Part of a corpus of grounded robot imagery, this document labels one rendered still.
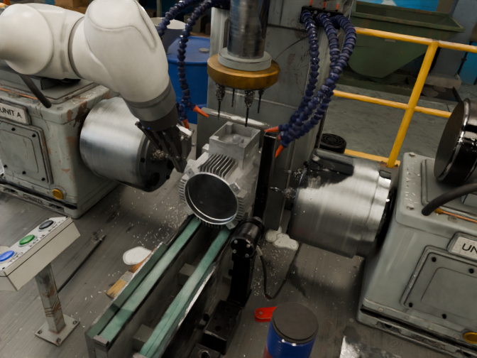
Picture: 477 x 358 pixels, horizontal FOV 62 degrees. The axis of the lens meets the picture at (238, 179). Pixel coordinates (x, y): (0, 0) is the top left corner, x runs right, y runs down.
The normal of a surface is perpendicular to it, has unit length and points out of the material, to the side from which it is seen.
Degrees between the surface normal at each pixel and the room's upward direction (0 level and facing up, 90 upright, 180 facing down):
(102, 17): 44
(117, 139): 58
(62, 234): 66
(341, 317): 0
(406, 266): 90
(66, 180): 90
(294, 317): 0
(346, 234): 84
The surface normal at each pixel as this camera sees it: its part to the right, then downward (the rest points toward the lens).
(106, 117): -0.14, -0.39
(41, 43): 0.49, 0.33
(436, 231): -0.36, 0.49
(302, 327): 0.09, -0.83
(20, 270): 0.88, -0.09
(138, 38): 0.69, 0.45
